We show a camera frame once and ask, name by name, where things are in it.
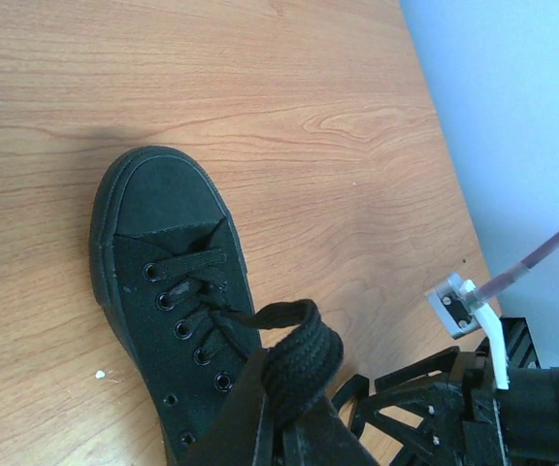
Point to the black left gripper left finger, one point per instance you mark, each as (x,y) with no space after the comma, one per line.
(243,432)

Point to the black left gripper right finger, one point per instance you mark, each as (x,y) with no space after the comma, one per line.
(319,437)

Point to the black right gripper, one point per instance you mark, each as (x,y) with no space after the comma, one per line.
(463,419)

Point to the black canvas sneaker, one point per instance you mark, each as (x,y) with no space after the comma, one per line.
(155,203)

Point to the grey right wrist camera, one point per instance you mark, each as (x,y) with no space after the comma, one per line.
(464,308)

